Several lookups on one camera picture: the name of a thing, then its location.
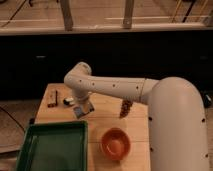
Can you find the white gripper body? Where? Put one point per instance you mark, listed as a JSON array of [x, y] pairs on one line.
[[82, 101]]

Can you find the blue-grey sponge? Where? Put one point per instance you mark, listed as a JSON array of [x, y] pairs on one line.
[[81, 111]]

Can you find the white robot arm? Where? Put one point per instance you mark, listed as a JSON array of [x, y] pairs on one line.
[[176, 115]]

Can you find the green plastic tray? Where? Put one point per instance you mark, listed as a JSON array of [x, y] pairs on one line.
[[54, 147]]

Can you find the small black white object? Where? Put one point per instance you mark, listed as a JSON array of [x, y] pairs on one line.
[[69, 101]]

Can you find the dark brown wooden block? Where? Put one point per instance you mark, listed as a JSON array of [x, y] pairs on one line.
[[52, 99]]

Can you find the orange bowl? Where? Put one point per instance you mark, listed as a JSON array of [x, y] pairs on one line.
[[115, 144]]

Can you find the left wooden post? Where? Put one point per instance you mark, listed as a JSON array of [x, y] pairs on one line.
[[66, 13]]

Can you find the wooden post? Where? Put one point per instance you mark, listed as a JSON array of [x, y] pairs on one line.
[[128, 13], [66, 13]]

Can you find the right wooden post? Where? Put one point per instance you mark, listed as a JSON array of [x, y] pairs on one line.
[[128, 13]]

